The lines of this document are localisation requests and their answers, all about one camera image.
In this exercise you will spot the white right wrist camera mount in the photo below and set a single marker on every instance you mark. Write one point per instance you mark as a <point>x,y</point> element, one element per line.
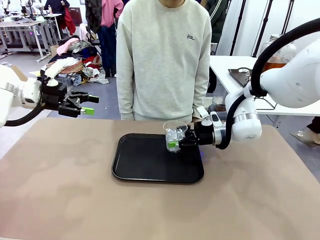
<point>212,118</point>

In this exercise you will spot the person's right forearm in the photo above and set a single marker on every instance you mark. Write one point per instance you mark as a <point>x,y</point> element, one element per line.
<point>125,90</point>

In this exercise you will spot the person in pink top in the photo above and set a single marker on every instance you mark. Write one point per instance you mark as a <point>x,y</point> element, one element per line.
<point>110,25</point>

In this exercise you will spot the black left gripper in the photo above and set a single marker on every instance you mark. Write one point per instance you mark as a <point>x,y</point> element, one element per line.
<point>52,96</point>

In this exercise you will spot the grey workshop desk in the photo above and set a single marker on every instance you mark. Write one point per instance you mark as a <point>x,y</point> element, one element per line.
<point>22,25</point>

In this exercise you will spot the white side table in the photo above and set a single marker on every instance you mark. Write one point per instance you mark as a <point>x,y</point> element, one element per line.
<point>225,67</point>

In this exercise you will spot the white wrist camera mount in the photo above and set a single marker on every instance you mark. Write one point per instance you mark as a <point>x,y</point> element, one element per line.
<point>212,118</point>
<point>52,81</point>

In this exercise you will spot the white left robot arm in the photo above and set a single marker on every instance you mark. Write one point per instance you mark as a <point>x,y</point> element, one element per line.
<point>15,87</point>

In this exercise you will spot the pile of colourful clothes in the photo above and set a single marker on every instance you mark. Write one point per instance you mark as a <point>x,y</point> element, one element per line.
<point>80,65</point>

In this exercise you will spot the dark metal tray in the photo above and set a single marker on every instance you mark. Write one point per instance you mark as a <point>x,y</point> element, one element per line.
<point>238,76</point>

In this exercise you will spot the person's left forearm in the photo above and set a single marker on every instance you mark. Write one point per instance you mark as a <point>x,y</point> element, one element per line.
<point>202,85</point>

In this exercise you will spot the red hanging garment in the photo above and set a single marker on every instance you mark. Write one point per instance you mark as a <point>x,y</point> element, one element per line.
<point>70,23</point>

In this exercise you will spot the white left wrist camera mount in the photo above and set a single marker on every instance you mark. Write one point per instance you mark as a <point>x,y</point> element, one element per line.
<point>52,81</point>

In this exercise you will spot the black plastic serving tray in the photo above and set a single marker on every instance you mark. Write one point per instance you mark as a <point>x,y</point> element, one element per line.
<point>155,165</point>

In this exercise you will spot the black light stand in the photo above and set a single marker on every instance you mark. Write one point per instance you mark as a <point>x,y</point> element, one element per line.
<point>287,17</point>
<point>262,27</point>
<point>238,27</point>

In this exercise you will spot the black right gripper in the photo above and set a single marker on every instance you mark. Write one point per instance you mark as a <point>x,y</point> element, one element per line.
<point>203,135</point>

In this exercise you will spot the person in grey sweatshirt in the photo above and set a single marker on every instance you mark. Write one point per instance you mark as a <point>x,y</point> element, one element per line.
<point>162,57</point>

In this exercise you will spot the short clear iced cup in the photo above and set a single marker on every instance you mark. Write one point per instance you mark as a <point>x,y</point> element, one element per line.
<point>172,136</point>

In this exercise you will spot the brown cardboard box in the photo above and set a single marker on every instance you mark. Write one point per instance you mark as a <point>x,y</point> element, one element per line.
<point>21,73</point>

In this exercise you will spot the glass drink dispenser jar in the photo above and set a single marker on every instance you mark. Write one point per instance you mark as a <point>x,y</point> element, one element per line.
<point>287,53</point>

